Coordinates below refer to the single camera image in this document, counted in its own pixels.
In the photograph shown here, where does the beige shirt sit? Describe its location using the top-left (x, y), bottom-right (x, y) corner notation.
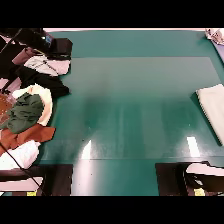
top-left (195, 83), bottom-right (224, 147)

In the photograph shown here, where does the red-brown garment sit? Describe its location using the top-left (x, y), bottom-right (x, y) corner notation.
top-left (0, 123), bottom-right (57, 156)

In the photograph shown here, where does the dark green garment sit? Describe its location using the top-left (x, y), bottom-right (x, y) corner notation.
top-left (0, 92), bottom-right (46, 135)

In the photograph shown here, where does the white garment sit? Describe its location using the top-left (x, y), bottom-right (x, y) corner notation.
top-left (204, 28), bottom-right (224, 46)
top-left (0, 139), bottom-right (41, 171)

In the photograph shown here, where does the black cable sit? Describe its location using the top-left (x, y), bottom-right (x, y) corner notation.
top-left (0, 142), bottom-right (47, 196)

